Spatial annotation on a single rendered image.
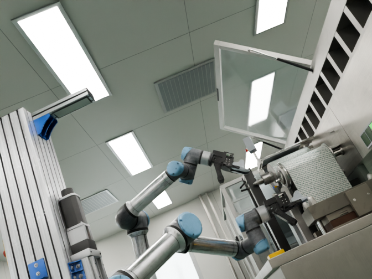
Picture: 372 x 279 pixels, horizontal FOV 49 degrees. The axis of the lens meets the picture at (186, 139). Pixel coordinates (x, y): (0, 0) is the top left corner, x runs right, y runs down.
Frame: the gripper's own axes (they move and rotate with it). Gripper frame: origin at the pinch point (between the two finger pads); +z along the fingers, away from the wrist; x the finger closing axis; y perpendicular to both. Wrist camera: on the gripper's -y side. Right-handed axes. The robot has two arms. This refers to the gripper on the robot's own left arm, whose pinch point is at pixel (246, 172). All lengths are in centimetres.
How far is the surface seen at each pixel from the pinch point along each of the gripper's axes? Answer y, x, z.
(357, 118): 25, -36, 42
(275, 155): 21.5, 21.8, 12.5
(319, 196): -5.4, -8.3, 36.2
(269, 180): 5.6, 20.5, 12.4
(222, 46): 57, -22, -28
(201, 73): 128, 131, -71
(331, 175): 6.5, -8.4, 39.5
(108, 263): -57, 548, -225
